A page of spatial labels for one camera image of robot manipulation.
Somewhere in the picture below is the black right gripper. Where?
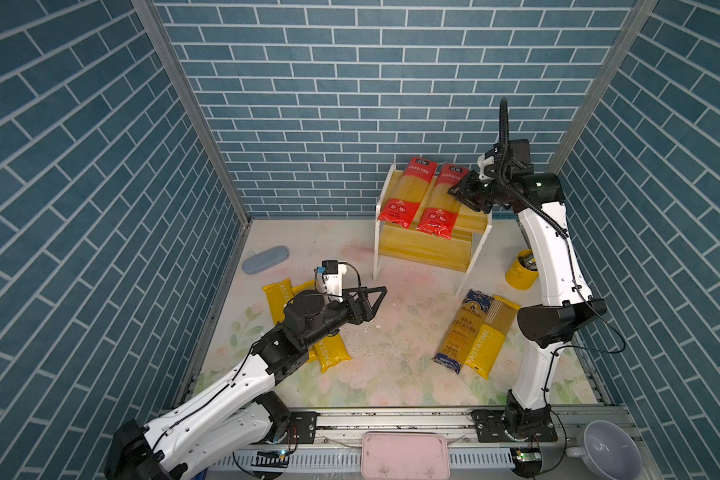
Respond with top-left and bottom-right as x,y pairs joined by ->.
445,171 -> 506,214

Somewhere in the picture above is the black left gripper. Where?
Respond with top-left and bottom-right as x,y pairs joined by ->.
300,286 -> 386,351

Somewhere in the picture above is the red spaghetti bag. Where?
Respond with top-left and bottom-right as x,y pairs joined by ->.
378,157 -> 437,228
417,164 -> 468,239

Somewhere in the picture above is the blue MoliPasta spaghetti bag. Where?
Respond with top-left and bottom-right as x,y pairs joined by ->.
433,289 -> 495,374

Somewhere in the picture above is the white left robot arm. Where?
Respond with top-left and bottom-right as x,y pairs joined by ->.
104,286 -> 387,479

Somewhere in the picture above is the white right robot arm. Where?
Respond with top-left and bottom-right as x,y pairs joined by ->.
449,139 -> 607,441

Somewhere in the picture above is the wooden two-tier shelf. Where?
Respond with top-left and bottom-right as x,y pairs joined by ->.
373,164 -> 492,278

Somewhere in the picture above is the yellow pasta bag far left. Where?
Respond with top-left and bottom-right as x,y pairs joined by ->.
262,279 -> 294,325

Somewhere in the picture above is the yellow Pastatime bag left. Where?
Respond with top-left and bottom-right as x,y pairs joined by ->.
291,278 -> 353,374

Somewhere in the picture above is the yellow pastatime bag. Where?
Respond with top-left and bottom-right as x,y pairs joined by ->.
291,278 -> 353,374
465,296 -> 520,379

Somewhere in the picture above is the yellow pen cup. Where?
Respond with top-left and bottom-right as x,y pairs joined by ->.
505,249 -> 539,290

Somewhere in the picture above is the blue glasses case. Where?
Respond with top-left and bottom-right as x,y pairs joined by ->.
242,245 -> 290,275

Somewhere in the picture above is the yellow Pastatime bag right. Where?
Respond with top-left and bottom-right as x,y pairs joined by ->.
465,296 -> 520,379

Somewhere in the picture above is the pink tray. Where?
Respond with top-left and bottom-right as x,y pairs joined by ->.
361,432 -> 450,480

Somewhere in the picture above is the lavender mug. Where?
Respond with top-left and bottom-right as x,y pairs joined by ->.
565,420 -> 643,480

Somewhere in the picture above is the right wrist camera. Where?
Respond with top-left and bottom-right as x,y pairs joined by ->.
476,152 -> 497,181

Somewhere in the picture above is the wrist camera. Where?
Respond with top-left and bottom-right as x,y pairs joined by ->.
315,260 -> 346,300
476,152 -> 497,181

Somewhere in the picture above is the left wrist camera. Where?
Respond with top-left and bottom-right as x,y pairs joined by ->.
315,260 -> 346,300

